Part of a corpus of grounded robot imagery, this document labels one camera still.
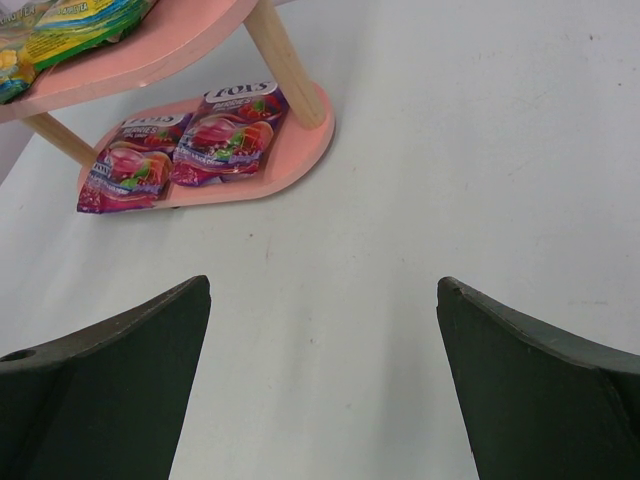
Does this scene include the green Fox's candy bag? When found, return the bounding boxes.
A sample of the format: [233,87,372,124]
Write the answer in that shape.
[1,1,54,104]

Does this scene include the purple Fox's bag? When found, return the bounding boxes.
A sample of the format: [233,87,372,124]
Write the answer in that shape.
[170,80,289,187]
[76,113,192,214]

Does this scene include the yellow-green Fox's candy bag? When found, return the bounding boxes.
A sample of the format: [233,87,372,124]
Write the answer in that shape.
[24,0,156,71]

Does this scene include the pink three-tier wooden shelf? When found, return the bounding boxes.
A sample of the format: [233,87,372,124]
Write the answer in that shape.
[1,1,335,212]

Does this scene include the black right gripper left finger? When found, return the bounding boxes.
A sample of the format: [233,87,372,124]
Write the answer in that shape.
[1,275,211,479]

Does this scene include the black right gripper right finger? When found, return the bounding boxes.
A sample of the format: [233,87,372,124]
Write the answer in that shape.
[437,277,639,479]

